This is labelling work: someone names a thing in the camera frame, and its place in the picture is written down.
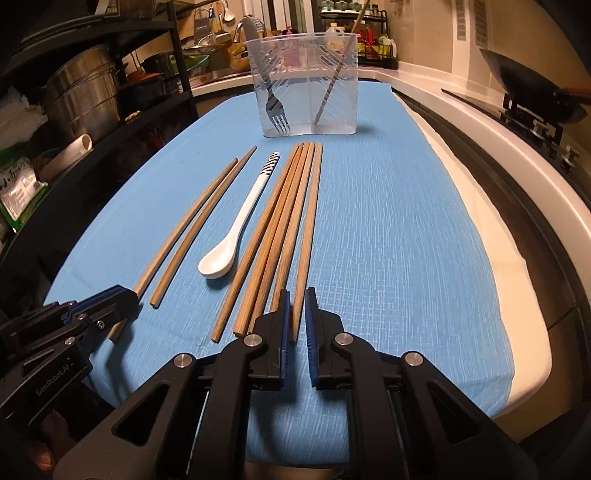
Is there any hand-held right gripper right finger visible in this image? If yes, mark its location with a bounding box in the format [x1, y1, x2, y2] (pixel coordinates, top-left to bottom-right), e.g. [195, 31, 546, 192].
[306, 287, 541, 480]

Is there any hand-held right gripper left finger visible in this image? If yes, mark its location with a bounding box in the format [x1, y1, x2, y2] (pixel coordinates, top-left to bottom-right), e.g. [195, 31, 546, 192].
[53, 290, 291, 480]

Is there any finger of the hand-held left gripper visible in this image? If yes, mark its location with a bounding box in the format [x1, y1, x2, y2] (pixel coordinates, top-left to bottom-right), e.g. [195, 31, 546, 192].
[0, 300, 140, 352]
[44, 285, 139, 320]

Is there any wooden chopstick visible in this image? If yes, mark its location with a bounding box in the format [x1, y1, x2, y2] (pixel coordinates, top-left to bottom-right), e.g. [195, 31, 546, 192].
[233, 143, 306, 337]
[211, 144, 300, 343]
[273, 143, 317, 301]
[109, 158, 239, 343]
[291, 143, 323, 343]
[149, 146, 258, 309]
[247, 142, 311, 335]
[314, 0, 370, 125]

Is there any white ceramic spoon striped handle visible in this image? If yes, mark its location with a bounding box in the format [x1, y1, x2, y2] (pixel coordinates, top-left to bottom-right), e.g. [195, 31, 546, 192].
[198, 152, 281, 279]

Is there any clear plastic utensil holder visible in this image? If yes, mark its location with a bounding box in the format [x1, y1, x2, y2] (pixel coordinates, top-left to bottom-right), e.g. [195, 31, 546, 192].
[243, 31, 362, 138]

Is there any green food packet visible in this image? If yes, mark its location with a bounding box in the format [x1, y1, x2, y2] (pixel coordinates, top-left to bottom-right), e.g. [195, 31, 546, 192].
[0, 157, 49, 232]

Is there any blue tablecloth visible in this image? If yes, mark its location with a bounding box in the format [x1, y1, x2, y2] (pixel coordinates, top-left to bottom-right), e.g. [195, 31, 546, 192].
[44, 78, 515, 464]

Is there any white paper roll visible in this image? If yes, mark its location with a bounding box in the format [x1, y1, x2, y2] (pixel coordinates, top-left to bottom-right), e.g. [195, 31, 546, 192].
[39, 134, 93, 183]

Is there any white plastic bag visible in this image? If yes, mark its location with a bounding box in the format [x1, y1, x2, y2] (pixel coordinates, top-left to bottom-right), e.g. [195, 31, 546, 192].
[0, 88, 47, 153]

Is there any large steel stockpot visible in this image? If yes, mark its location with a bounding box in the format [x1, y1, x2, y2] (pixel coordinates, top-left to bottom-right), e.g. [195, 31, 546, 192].
[44, 44, 123, 144]

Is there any black pot red rim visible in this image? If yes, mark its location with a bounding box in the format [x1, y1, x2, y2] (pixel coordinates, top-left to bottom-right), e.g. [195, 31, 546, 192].
[122, 74, 167, 112]

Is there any black metal shelf rack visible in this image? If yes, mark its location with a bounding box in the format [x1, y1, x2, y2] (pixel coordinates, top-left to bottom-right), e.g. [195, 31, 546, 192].
[0, 0, 200, 296]

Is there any green plastic basin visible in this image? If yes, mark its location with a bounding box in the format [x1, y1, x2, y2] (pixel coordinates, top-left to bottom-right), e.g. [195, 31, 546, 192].
[173, 53, 211, 77]

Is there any black gas stove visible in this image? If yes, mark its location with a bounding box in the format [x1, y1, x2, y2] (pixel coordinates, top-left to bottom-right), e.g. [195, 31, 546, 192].
[441, 87, 591, 195]

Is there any black stove grate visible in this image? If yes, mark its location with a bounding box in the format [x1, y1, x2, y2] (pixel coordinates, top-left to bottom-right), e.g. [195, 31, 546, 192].
[501, 95, 583, 171]

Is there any black spice rack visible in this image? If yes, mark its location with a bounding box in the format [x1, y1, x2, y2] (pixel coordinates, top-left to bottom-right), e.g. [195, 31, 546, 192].
[318, 4, 400, 70]

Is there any black wok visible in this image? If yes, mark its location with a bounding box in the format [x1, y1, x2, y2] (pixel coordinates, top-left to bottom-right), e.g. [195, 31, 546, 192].
[479, 46, 591, 125]

